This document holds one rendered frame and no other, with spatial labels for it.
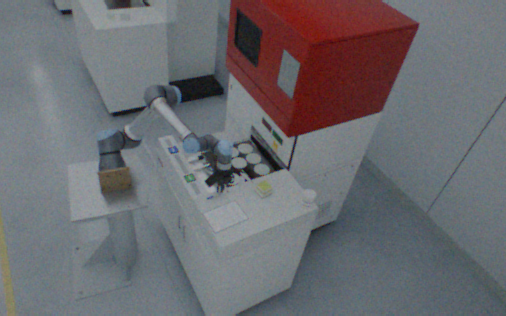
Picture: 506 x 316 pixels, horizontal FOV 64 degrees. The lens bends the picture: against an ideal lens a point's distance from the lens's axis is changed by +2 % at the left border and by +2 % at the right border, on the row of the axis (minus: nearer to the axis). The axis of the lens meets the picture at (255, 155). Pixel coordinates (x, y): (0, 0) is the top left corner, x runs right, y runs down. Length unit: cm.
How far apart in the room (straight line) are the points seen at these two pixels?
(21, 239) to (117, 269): 76
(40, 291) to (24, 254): 34
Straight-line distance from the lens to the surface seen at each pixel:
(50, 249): 335
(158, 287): 303
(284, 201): 228
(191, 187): 228
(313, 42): 196
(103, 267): 315
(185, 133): 198
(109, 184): 245
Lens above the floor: 266
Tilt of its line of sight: 42 degrees down
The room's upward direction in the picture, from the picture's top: 10 degrees clockwise
